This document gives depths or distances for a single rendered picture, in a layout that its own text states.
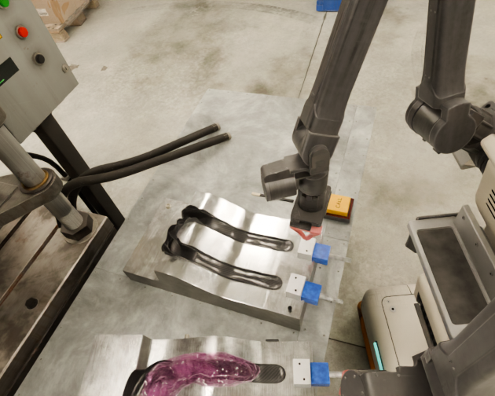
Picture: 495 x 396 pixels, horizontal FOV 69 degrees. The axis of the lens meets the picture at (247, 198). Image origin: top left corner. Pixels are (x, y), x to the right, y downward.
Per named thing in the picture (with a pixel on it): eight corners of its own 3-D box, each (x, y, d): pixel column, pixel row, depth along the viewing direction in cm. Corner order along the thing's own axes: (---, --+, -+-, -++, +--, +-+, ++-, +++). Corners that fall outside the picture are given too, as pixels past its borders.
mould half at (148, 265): (322, 243, 104) (324, 216, 93) (299, 331, 90) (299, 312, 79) (170, 208, 119) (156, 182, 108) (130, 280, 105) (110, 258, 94)
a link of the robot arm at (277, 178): (330, 146, 61) (314, 122, 67) (263, 161, 60) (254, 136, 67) (330, 200, 68) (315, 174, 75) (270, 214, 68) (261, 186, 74)
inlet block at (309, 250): (352, 257, 93) (353, 247, 89) (348, 274, 91) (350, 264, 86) (302, 246, 97) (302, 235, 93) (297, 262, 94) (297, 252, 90)
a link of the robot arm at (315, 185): (334, 172, 66) (323, 150, 69) (297, 180, 65) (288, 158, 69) (331, 196, 71) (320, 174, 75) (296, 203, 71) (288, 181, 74)
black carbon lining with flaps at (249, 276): (295, 243, 97) (295, 224, 90) (279, 299, 88) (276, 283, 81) (181, 217, 107) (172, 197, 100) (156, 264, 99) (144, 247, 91)
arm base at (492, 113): (526, 143, 65) (496, 101, 72) (500, 127, 62) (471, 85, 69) (482, 172, 71) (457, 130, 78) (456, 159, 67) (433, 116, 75)
